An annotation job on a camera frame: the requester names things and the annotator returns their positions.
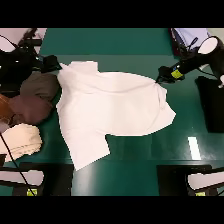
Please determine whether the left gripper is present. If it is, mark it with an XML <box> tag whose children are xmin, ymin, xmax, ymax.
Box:
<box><xmin>41</xmin><ymin>54</ymin><xmax>64</xmax><ymax>74</ymax></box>

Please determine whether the black cable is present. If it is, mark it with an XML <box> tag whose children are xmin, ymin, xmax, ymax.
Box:
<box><xmin>0</xmin><ymin>132</ymin><xmax>36</xmax><ymax>197</ymax></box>

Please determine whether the orange brown garment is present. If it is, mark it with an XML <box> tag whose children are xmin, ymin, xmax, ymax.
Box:
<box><xmin>0</xmin><ymin>93</ymin><xmax>15</xmax><ymax>125</ymax></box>

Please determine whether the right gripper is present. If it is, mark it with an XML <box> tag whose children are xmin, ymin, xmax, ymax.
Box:
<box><xmin>155</xmin><ymin>65</ymin><xmax>175</xmax><ymax>85</ymax></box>

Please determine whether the olive grey garment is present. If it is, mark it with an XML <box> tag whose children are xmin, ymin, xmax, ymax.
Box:
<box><xmin>19</xmin><ymin>72</ymin><xmax>62</xmax><ymax>102</ymax></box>

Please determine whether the black garment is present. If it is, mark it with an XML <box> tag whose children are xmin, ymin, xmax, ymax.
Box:
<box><xmin>194</xmin><ymin>75</ymin><xmax>224</xmax><ymax>134</ymax></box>

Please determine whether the cream garment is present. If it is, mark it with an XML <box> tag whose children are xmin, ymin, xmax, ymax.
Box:
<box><xmin>0</xmin><ymin>122</ymin><xmax>44</xmax><ymax>163</ymax></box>

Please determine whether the white T-shirt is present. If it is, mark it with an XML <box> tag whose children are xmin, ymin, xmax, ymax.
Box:
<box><xmin>55</xmin><ymin>60</ymin><xmax>177</xmax><ymax>172</ymax></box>

